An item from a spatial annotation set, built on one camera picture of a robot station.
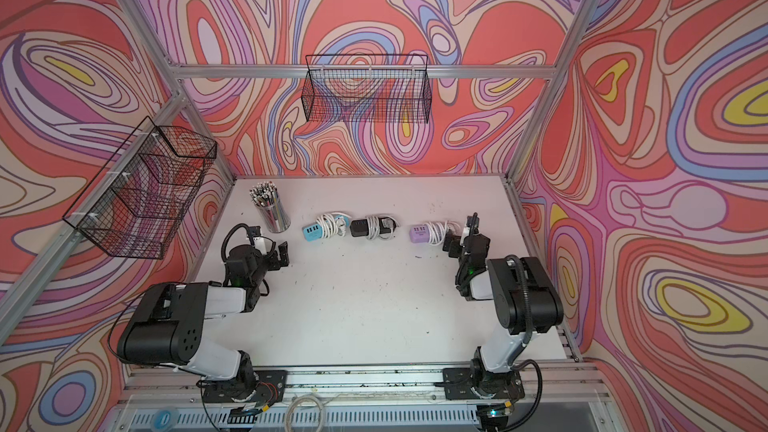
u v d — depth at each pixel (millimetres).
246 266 721
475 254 745
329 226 984
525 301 454
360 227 975
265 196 908
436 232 957
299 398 712
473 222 751
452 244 864
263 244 822
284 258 865
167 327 453
